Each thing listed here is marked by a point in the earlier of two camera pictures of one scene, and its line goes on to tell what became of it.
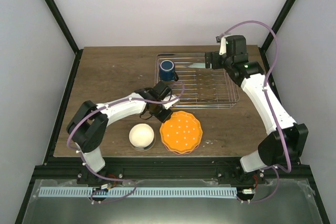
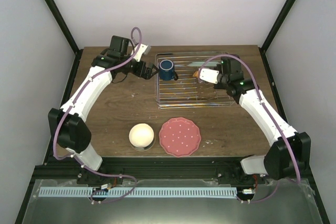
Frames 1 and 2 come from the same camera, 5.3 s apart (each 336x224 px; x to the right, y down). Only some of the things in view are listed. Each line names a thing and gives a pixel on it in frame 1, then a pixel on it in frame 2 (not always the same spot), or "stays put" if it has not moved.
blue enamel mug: x=167 y=72 stays put
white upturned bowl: x=141 y=135 stays put
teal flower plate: x=197 y=65 stays put
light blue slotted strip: x=139 y=192 stays put
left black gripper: x=165 y=117 -> x=146 y=75
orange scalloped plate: x=182 y=132 -> x=196 y=74
